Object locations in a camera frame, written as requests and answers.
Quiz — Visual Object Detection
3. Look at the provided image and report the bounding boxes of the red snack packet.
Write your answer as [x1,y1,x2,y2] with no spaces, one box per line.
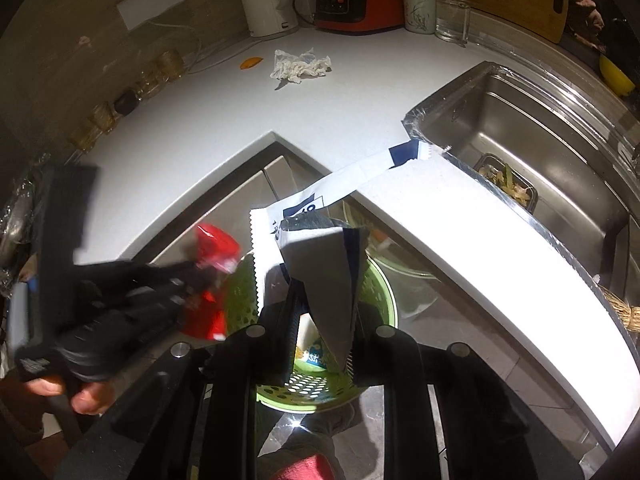
[181,223,241,341]

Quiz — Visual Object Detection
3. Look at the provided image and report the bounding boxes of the green perforated trash basket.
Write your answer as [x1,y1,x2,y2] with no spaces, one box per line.
[224,252,398,414]

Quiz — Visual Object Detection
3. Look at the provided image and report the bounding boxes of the left hand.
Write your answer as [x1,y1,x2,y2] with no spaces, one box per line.
[1,374,115,432]

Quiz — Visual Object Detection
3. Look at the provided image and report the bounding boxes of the amber glass cup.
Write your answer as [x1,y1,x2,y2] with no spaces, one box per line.
[88,102,118,134]
[154,49,186,81]
[67,122,102,153]
[134,68,166,100]

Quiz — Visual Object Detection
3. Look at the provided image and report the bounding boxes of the bamboo whisk brush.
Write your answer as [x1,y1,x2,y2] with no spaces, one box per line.
[600,286,640,334]

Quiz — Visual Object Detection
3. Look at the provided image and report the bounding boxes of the dark round jar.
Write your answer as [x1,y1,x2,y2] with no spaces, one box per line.
[113,88,141,117]

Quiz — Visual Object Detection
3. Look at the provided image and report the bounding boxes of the food scraps sink strainer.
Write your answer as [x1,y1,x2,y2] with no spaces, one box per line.
[474,154,538,214]

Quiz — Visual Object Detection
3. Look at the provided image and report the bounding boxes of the stainless steel sink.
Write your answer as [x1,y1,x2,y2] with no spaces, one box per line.
[402,62,639,306]

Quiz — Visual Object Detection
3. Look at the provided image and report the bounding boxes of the small orange peel piece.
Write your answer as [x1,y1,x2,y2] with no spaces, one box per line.
[240,56,264,70]

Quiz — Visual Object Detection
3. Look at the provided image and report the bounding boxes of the crumpled white tissue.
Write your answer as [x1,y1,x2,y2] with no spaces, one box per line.
[270,49,333,84]

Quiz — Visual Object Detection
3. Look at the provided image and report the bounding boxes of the white electric kettle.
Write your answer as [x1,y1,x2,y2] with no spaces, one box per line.
[241,0,298,39]

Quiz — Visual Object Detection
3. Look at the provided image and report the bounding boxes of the yellow bowl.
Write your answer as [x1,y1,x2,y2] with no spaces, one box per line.
[599,54,636,96]

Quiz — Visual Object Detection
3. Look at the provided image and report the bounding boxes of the clear glass jar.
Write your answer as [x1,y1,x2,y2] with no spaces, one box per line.
[435,0,471,47]

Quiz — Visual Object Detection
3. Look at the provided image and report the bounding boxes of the white ceramic cup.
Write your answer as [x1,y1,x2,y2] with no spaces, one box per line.
[404,0,437,35]

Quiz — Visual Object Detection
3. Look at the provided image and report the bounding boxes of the white power cable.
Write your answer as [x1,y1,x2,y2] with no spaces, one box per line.
[146,20,252,75]

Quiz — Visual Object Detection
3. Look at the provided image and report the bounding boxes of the white wall socket panel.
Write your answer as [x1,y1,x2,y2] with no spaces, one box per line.
[116,0,186,32]

